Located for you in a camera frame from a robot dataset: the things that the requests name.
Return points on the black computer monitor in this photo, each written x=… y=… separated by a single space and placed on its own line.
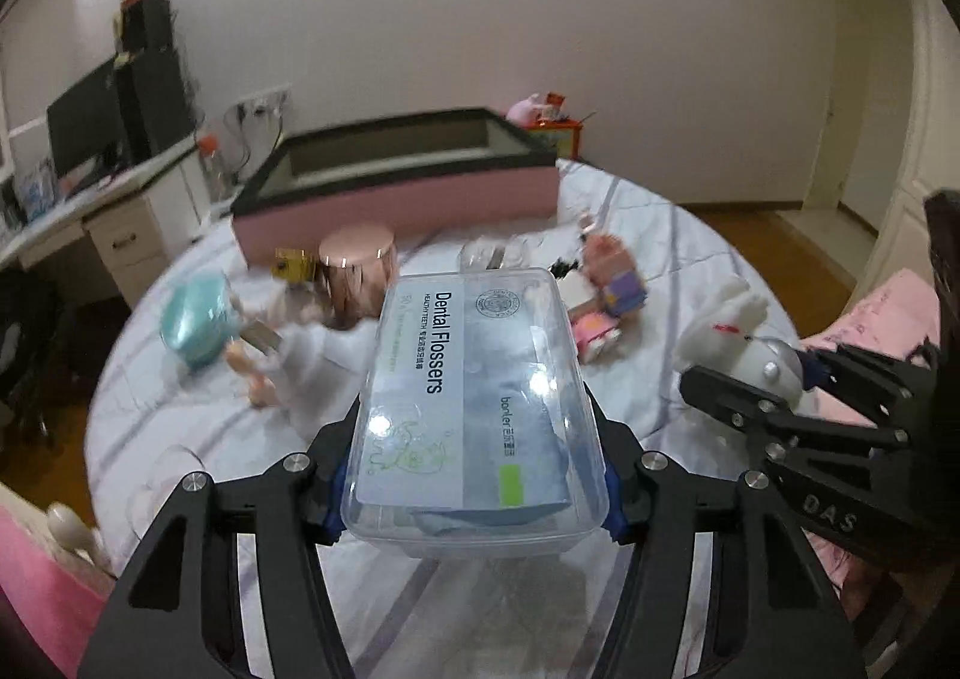
x=82 y=124

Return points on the rose gold lidded jar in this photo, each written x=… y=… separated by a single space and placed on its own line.
x=356 y=251

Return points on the white door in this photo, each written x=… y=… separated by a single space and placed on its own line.
x=870 y=109

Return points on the black chair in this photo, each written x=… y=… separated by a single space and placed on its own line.
x=30 y=349

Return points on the clear plastic flosser box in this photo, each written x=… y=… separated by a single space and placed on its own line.
x=465 y=379

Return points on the small toy figure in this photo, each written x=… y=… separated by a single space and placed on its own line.
x=556 y=105

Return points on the bottle with orange cap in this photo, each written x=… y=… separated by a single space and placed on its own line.
x=214 y=169

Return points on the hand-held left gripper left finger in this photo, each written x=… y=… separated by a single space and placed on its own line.
x=335 y=495

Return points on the pink pillow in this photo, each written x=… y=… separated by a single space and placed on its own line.
x=885 y=311

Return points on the white striped quilt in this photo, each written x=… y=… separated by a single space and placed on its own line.
x=675 y=221

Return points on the white drawer cabinet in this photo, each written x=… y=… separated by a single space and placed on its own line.
x=135 y=236

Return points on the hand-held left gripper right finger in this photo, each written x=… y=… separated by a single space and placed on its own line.
x=611 y=499

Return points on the baby doll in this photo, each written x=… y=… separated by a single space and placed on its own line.
x=300 y=364

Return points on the pink white block toy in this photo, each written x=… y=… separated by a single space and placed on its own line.
x=592 y=330

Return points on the black speaker tower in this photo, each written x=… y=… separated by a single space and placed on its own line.
x=154 y=101

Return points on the pink storage box black rim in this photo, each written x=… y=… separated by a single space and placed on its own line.
x=420 y=206

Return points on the small yellow item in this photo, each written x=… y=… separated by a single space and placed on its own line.
x=294 y=266

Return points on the white plush toy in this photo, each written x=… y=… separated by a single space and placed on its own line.
x=720 y=326

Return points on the white desk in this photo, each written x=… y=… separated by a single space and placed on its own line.
x=45 y=217

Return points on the teal round case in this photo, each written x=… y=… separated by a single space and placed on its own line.
x=195 y=322

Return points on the orange crate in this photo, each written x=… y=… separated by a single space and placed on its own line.
x=559 y=139

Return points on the pink plush pig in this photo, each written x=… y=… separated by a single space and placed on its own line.
x=525 y=110

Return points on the pink block figure toy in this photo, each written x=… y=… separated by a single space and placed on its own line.
x=611 y=266

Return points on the clear plastic cup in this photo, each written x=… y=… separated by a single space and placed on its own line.
x=495 y=251

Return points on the white wall power strip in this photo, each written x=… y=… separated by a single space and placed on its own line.
x=262 y=103

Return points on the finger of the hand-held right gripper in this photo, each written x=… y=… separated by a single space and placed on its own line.
x=750 y=409
x=816 y=367

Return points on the pink cloth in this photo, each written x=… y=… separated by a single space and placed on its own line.
x=37 y=589

